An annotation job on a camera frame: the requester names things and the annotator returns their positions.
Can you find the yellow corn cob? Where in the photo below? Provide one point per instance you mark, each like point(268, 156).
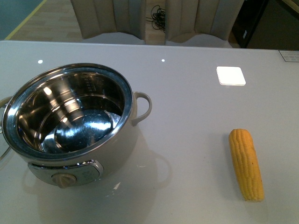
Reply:
point(246, 165)

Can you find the beige electric cooking pot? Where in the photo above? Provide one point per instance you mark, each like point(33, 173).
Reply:
point(74, 124)

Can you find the beige chair right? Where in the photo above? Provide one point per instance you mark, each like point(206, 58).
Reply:
point(200, 23)

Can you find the beige chair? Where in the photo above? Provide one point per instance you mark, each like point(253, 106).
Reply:
point(111, 21)
point(200, 23)

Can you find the beige chair left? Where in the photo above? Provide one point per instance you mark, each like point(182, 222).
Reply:
point(111, 21)

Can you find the dark grey cabinet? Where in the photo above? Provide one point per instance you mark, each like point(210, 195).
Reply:
point(247, 20)

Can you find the table label sticker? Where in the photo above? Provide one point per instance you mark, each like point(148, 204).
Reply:
point(289, 55)

